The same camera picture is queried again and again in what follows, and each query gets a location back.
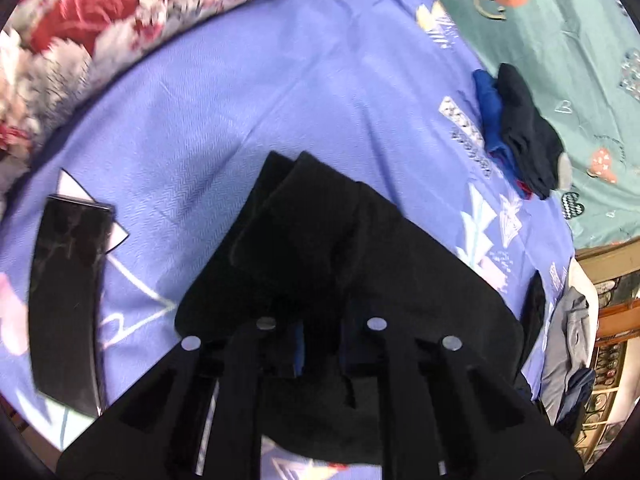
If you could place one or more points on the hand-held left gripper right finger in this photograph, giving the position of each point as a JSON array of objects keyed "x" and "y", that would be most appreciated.
[{"x": 360, "y": 355}]

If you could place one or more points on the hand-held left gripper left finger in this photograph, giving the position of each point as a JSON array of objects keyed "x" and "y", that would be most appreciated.
[{"x": 299, "y": 355}]

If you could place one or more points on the black pants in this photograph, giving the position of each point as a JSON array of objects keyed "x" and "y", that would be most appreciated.
[{"x": 325, "y": 240}]

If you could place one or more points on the folded navy pants grey cuff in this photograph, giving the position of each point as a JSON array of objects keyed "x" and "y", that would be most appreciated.
[{"x": 525, "y": 125}]

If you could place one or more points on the grey garment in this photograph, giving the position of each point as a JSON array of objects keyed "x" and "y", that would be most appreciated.
[{"x": 570, "y": 340}]

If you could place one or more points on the dark blue garment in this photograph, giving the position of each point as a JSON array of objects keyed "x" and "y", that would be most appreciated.
[{"x": 580, "y": 390}]

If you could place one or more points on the folded red garment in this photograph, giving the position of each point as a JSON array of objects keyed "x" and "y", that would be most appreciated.
[{"x": 523, "y": 190}]

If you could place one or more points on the black glossy flat device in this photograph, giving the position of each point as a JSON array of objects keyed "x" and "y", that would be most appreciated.
[{"x": 65, "y": 300}]

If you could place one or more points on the ornate black display rack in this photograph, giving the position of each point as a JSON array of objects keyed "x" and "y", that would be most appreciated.
[{"x": 612, "y": 360}]

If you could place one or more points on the folded blue garment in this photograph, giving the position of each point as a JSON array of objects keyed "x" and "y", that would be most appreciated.
[{"x": 487, "y": 105}]

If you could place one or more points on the floral bolster pillow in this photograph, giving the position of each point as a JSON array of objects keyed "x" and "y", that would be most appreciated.
[{"x": 100, "y": 5}]

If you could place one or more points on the wooden bed frame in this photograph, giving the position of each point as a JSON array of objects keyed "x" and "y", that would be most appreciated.
[{"x": 615, "y": 260}]

